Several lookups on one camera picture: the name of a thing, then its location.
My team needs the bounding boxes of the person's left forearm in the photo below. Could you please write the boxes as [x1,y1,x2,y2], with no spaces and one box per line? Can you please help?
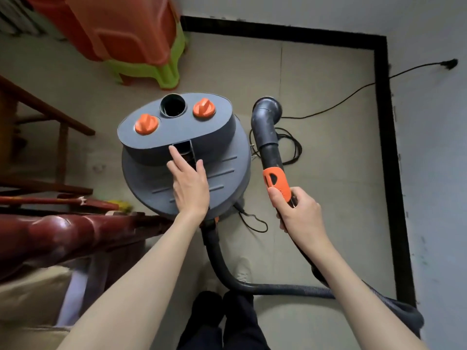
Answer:
[57,213,201,350]

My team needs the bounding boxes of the person's left hand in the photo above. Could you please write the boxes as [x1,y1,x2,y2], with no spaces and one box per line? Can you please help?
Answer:
[166,145,212,225]

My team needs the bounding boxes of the grey vacuum cleaner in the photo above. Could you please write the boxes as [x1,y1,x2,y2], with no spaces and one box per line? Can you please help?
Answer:
[117,92,252,222]

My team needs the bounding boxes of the person's right forearm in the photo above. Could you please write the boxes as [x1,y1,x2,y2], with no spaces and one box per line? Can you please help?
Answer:
[310,233,428,350]

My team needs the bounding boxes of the black power cable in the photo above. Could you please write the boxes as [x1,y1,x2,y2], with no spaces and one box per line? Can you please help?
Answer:
[233,58,459,234]

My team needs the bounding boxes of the tiled floor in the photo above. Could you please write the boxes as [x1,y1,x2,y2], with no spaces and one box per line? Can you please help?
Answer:
[0,31,398,350]

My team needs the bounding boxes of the person's black trousers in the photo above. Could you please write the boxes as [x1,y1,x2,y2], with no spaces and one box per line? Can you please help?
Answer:
[177,290,271,350]

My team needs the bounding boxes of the black vacuum hose with handle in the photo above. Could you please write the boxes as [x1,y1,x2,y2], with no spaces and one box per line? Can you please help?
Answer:
[200,97,426,336]

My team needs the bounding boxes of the red handled broom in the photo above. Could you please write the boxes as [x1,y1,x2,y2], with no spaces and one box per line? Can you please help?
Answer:
[0,194,134,213]

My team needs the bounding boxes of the grey shoe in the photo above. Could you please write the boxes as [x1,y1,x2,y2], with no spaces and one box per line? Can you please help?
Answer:
[233,257,255,285]
[197,262,220,295]

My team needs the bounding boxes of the person's right hand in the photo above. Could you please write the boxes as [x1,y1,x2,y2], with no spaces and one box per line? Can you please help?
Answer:
[267,186,333,254]

